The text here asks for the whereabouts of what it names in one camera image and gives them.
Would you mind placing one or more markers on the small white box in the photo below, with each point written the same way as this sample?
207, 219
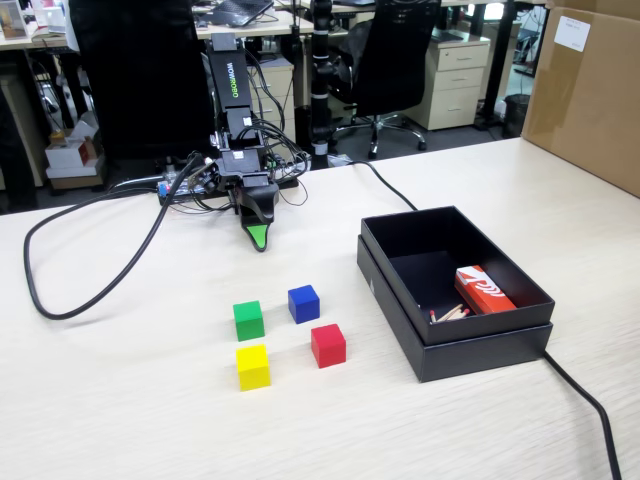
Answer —
56, 17

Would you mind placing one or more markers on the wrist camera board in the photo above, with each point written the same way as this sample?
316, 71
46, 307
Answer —
209, 176

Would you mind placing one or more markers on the blue wooden cube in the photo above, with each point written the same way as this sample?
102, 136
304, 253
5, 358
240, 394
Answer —
303, 304

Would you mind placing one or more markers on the black open laptop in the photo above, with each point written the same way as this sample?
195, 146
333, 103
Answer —
240, 10

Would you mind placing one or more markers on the yellow wooden cube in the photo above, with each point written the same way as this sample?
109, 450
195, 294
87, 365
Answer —
253, 367

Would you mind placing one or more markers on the large brown cardboard box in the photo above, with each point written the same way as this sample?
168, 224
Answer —
590, 100

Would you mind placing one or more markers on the robot controller board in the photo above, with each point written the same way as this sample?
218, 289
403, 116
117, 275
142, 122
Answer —
172, 189

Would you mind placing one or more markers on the orange red matchbox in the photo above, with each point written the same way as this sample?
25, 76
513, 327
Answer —
482, 292

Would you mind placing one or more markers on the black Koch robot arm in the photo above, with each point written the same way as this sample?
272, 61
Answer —
227, 80

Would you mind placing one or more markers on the black cardboard box base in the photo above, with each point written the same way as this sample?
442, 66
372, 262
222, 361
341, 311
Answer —
475, 357

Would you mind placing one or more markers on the green wooden cube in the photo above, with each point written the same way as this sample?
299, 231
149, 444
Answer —
248, 321

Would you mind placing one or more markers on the small picture box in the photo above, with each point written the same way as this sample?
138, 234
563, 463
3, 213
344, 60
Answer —
12, 20

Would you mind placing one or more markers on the black desk leg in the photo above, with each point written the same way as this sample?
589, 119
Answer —
500, 60

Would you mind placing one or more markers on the black pole white bands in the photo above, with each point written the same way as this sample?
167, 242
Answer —
320, 75

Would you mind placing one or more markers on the low beige drawer cabinet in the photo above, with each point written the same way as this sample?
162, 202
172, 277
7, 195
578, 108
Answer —
280, 90

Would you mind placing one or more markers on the tall beige drawer cabinet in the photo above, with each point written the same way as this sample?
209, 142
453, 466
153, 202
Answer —
457, 80

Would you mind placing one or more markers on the red wooden cube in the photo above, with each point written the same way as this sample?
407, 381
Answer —
328, 346

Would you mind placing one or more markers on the black cardboard inner tray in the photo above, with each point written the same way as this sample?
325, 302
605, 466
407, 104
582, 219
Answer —
500, 260

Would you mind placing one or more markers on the black mesh waste bin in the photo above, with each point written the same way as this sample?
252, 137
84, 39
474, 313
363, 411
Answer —
516, 117

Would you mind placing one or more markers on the white red cardboard box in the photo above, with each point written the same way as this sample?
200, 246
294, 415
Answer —
65, 155

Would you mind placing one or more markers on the light wood office desk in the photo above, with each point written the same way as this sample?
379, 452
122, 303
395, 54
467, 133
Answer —
20, 42
225, 31

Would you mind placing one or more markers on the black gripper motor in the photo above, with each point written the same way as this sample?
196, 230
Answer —
250, 181

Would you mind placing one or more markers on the black mesh office chair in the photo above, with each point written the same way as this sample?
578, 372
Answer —
390, 60

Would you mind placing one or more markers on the wide black chair back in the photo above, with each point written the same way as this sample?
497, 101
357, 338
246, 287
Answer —
140, 75

